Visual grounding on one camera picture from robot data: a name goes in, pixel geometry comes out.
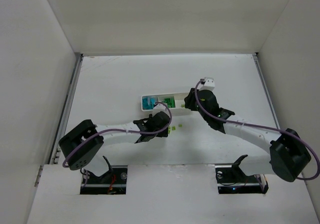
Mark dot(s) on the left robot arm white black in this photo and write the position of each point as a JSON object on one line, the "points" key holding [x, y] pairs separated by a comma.
{"points": [[82, 145]]}

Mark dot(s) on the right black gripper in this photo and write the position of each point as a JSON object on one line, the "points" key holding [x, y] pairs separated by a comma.
{"points": [[189, 101]]}

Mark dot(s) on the green lego brick stack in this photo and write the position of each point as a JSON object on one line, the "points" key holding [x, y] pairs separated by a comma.
{"points": [[170, 102]]}

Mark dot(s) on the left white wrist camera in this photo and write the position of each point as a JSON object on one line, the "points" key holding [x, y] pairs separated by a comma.
{"points": [[158, 108]]}

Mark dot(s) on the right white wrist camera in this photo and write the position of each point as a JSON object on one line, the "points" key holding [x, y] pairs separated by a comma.
{"points": [[207, 83]]}

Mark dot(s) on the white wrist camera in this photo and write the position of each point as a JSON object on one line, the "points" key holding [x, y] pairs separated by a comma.
{"points": [[158, 108], [207, 83]]}

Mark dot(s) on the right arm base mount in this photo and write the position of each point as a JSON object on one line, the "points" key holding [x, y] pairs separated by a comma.
{"points": [[232, 180]]}

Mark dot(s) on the teal lego brick stack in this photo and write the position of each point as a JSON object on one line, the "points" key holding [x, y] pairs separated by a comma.
{"points": [[148, 102]]}

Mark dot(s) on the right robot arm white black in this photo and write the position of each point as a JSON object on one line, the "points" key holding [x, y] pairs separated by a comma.
{"points": [[287, 155]]}

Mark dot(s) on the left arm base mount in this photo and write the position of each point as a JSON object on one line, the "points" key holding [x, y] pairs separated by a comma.
{"points": [[112, 182]]}

